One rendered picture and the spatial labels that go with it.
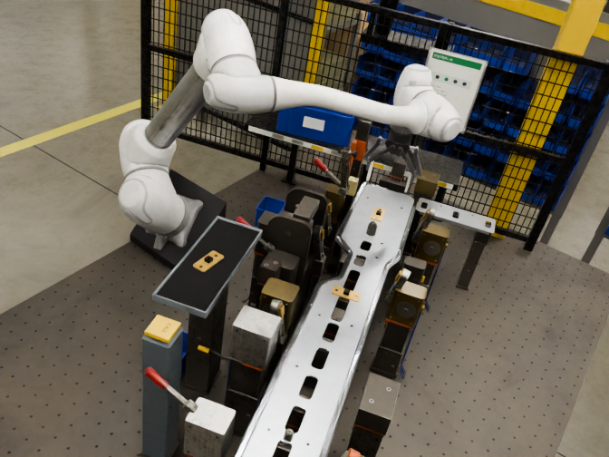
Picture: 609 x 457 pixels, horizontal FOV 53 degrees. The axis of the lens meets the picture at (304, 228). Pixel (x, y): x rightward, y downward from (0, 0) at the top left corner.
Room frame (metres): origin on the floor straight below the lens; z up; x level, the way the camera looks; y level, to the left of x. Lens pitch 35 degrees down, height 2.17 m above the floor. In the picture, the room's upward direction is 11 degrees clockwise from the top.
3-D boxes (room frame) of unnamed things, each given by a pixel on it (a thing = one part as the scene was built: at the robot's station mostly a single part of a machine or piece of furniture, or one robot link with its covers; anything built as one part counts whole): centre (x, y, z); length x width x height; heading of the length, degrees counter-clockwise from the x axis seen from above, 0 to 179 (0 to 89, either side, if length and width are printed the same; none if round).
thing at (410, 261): (1.59, -0.39, 0.84); 0.10 x 0.05 x 0.29; 79
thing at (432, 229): (1.72, -0.45, 0.87); 0.12 x 0.07 x 0.35; 79
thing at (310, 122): (2.32, 0.04, 1.09); 0.30 x 0.17 x 0.13; 85
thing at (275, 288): (1.24, 0.05, 0.89); 0.12 x 0.08 x 0.38; 79
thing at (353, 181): (1.92, -0.14, 0.88); 0.04 x 0.04 x 0.37; 79
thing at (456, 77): (2.34, -0.46, 1.30); 0.23 x 0.02 x 0.31; 79
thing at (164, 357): (0.95, 0.27, 0.92); 0.08 x 0.08 x 0.44; 79
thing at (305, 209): (1.50, 0.02, 0.94); 0.18 x 0.13 x 0.49; 169
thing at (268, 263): (1.31, 0.07, 0.90); 0.05 x 0.05 x 0.40; 79
